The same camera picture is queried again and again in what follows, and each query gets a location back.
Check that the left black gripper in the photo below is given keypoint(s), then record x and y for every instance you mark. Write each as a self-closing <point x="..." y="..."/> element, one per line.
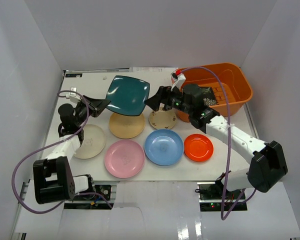
<point x="90" y="105"/>

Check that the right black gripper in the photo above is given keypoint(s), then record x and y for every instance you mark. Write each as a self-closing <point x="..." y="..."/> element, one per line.
<point x="163" y="96"/>

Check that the teal square plate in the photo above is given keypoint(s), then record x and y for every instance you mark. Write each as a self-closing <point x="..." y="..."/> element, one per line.
<point x="127" y="95"/>

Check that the black floral square plate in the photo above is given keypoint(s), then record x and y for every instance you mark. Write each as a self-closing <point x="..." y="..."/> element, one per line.
<point x="209" y="97"/>

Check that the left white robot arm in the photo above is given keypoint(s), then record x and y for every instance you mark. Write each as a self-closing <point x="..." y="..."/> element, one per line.
<point x="53" y="178"/>

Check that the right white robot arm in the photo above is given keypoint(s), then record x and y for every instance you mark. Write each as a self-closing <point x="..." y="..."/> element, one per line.
<point x="267" y="163"/>

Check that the orange plastic bin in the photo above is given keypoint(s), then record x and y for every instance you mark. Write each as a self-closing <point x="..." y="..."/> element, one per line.
<point x="228" y="82"/>

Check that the small beige patterned plate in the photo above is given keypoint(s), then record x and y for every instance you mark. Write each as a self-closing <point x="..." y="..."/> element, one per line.
<point x="162" y="119"/>

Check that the yellow round plate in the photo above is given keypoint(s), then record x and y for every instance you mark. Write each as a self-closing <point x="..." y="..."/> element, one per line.
<point x="126" y="127"/>

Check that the cream round plate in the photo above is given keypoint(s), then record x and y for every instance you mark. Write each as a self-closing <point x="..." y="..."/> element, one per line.
<point x="93" y="143"/>

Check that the blue round plate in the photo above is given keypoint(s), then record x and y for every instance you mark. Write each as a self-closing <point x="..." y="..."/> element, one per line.
<point x="164" y="147"/>

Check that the black label sticker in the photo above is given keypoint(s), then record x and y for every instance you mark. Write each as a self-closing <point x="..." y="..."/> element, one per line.
<point x="73" y="75"/>

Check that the white paper sheet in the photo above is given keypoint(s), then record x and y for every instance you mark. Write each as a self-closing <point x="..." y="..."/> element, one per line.
<point x="152" y="69"/>

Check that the small orange round plate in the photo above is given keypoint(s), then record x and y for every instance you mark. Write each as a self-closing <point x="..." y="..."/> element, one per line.
<point x="198" y="148"/>

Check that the pink round plate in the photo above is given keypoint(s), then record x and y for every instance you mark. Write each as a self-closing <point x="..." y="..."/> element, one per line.
<point x="124" y="159"/>

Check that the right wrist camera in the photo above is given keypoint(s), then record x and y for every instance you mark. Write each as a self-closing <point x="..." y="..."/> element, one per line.
<point x="178" y="79"/>

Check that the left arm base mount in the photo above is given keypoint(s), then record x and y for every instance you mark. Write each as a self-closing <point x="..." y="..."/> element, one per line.
<point x="98" y="192"/>

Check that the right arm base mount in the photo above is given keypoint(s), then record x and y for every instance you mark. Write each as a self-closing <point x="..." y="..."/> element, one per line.
<point x="210" y="196"/>

